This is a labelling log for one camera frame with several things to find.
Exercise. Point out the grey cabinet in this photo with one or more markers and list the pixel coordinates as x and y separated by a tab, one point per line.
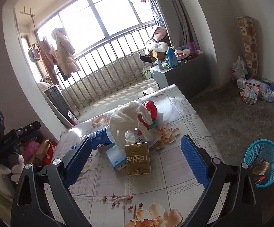
191	77

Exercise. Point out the clothes drying rack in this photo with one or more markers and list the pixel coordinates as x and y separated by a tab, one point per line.
29	31

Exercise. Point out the gold cigarette box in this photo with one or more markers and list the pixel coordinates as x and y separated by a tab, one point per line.
138	159

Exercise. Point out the left white gloved hand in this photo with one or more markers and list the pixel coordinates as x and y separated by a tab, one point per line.
9	178

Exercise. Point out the brown paper shopping bag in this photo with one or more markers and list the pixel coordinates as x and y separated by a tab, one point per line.
40	154

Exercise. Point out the dark balcony crate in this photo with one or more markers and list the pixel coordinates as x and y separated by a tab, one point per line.
60	103

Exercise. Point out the patterned rolled mat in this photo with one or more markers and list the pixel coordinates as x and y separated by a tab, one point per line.
247	29

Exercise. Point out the brown hanging coat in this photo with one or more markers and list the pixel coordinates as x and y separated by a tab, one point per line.
49	59

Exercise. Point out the white plastic shopping bag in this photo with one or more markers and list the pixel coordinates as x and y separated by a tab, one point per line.
125	119

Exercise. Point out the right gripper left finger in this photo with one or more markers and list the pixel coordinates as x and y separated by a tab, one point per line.
30	205

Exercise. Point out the metal balcony railing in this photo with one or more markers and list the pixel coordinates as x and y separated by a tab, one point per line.
106	68

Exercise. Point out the cardboard box with clutter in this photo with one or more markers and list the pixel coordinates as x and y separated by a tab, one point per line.
157	50

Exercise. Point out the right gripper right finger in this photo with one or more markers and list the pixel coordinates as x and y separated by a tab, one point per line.
241	206

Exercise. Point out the light blue small box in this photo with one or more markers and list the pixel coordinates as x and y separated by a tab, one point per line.
117	157

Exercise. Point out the green white small appliance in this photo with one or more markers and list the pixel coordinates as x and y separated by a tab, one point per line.
146	72

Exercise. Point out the red plastic bag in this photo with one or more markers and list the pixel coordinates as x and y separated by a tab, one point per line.
151	107

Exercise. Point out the beige hanging jacket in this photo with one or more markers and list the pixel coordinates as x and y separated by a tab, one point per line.
65	52

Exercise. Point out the purple cup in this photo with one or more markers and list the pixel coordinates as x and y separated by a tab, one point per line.
192	47

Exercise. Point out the pink bag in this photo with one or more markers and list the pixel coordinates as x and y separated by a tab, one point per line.
29	150

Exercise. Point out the pile of packaging on floor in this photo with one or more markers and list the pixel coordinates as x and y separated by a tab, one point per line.
253	90

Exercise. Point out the grey curtain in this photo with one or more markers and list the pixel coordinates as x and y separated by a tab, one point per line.
186	29

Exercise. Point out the blue detergent bottle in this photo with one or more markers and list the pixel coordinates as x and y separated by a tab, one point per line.
172	59

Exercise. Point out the blue plastic waste basket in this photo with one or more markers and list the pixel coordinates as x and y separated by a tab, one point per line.
260	157

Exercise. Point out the white bag on floor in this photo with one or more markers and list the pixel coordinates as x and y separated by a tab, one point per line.
238	69

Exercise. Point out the blue hanging cloth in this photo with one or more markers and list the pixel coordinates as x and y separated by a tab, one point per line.
158	18

